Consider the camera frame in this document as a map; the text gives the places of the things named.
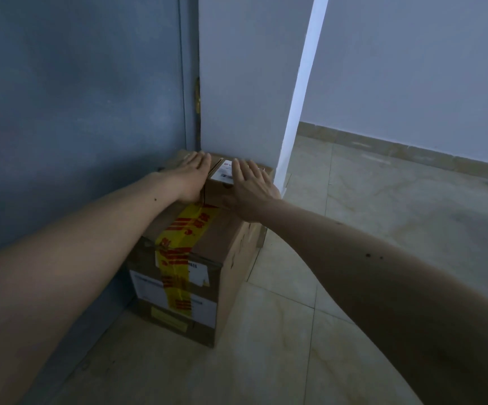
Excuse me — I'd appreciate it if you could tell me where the person's left hand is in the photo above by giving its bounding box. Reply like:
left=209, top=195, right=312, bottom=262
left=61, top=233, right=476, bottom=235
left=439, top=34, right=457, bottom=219
left=160, top=151, right=212, bottom=205

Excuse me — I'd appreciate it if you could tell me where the person's right hand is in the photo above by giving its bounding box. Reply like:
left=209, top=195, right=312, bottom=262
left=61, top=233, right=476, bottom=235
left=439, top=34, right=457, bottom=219
left=221, top=159, right=282, bottom=224

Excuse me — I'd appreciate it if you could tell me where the small cardboard box white label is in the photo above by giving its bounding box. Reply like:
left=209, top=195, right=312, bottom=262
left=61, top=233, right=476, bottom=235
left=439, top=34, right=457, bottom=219
left=202, top=154, right=274, bottom=210

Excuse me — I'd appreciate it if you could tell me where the person's left forearm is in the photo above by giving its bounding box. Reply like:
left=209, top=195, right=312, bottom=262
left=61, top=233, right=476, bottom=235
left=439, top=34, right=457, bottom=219
left=0, top=171, right=182, bottom=405

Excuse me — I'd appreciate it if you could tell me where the person's right forearm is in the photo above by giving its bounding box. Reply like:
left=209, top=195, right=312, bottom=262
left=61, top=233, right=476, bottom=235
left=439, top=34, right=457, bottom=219
left=250, top=198, right=488, bottom=405

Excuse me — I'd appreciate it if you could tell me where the large cardboard box yellow tape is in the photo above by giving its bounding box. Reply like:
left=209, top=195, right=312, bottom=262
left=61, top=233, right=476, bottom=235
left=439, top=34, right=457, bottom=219
left=127, top=149, right=268, bottom=349

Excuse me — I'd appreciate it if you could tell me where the white door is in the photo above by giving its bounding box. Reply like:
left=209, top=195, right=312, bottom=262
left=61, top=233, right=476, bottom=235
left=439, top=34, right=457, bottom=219
left=198, top=0, right=332, bottom=199

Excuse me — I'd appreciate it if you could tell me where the beige tile baseboard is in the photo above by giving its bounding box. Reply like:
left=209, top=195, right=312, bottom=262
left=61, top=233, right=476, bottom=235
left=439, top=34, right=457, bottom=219
left=297, top=121, right=488, bottom=186

